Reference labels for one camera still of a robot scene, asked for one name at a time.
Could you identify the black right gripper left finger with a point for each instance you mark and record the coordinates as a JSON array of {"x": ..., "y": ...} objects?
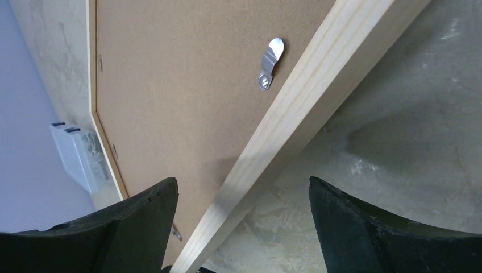
[{"x": 129, "y": 236}]

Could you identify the clear plastic screw box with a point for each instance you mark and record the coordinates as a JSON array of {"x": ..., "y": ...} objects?
[{"x": 82, "y": 156}]

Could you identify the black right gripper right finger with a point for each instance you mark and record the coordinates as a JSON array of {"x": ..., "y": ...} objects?
[{"x": 356, "y": 236}]

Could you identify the wooden picture frame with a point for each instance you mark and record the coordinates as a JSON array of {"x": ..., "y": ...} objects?
[{"x": 222, "y": 95}]

